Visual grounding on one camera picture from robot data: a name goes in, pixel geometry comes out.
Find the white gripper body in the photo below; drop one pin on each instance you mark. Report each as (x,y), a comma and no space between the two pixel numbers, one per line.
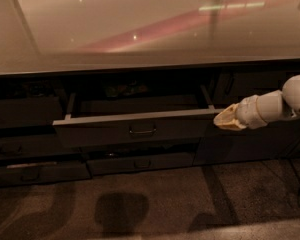
(248,112)

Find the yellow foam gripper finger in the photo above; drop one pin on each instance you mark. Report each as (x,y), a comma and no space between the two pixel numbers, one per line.
(227,120)

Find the dark drawer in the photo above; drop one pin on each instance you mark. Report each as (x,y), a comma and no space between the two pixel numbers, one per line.
(32,146)
(125,147)
(29,112)
(140,163)
(43,174)
(91,123)

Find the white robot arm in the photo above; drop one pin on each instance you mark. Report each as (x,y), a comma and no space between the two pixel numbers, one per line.
(291,94)

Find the green snack bag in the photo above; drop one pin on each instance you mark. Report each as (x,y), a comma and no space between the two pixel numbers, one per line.
(115,90)

